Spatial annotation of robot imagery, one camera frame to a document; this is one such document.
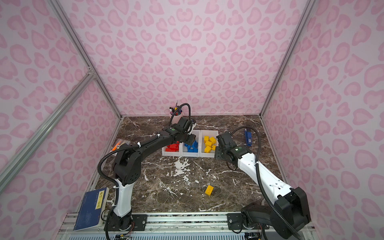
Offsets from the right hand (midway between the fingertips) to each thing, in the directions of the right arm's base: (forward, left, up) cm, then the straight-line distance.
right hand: (221, 152), depth 82 cm
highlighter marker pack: (+15, +67, -13) cm, 70 cm away
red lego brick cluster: (+9, +29, -10) cm, 32 cm away
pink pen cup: (+33, +28, -4) cm, 43 cm away
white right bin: (+18, +10, -7) cm, 22 cm away
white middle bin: (+9, +22, -12) cm, 27 cm away
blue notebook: (-28, +67, -13) cm, 73 cm away
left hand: (+14, +16, -3) cm, 22 cm away
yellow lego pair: (+16, +3, -11) cm, 20 cm away
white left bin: (+5, +24, -10) cm, 27 cm away
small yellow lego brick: (+11, +2, -14) cm, 18 cm away
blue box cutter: (+19, -21, -12) cm, 31 cm away
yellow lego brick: (+17, +8, -11) cm, 21 cm away
